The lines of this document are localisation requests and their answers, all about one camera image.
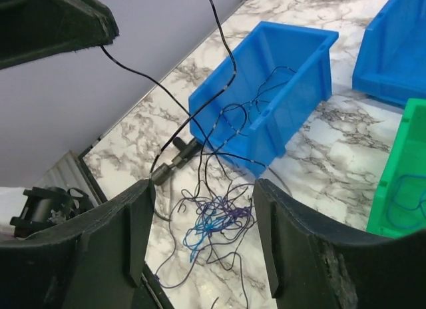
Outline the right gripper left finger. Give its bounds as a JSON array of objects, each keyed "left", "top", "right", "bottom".
[{"left": 1, "top": 180, "right": 155, "bottom": 308}]

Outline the black socket tool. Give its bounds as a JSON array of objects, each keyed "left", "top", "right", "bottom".
[{"left": 151, "top": 137, "right": 202, "bottom": 186}]

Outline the green bin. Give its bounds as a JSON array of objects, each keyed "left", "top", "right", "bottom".
[{"left": 366, "top": 99, "right": 425, "bottom": 238}]

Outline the far blue bin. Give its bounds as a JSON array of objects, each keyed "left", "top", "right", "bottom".
[{"left": 352, "top": 0, "right": 425, "bottom": 106}]

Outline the blue wire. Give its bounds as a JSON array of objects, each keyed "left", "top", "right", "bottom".
[{"left": 385, "top": 174, "right": 426, "bottom": 232}]

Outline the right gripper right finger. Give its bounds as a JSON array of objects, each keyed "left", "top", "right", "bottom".
[{"left": 253, "top": 179, "right": 425, "bottom": 308}]

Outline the near blue bin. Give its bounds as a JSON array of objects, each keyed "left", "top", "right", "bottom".
[{"left": 188, "top": 21, "right": 339, "bottom": 177}]

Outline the blue bin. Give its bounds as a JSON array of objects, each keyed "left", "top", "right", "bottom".
[
  {"left": 188, "top": 21, "right": 339, "bottom": 177},
  {"left": 352, "top": 0, "right": 425, "bottom": 106}
]

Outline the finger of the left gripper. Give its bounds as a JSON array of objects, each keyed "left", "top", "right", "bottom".
[{"left": 1, "top": 0, "right": 119, "bottom": 69}]

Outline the black wire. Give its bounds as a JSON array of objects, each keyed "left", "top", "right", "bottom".
[
  {"left": 212, "top": 65, "right": 300, "bottom": 147},
  {"left": 99, "top": 0, "right": 267, "bottom": 176}
]

